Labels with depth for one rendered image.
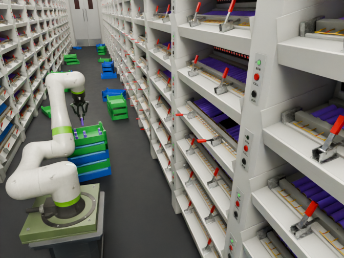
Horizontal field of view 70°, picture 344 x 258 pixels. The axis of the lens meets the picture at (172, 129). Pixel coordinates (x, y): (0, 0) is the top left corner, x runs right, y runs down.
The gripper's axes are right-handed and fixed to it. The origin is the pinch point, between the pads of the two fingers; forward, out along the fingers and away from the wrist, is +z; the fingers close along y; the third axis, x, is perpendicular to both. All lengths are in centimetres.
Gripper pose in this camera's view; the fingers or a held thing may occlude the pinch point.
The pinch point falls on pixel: (81, 115)
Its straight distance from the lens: 199.9
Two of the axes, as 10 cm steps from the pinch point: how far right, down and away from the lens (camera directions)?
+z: -1.8, 6.5, 7.4
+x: -3.8, -7.4, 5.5
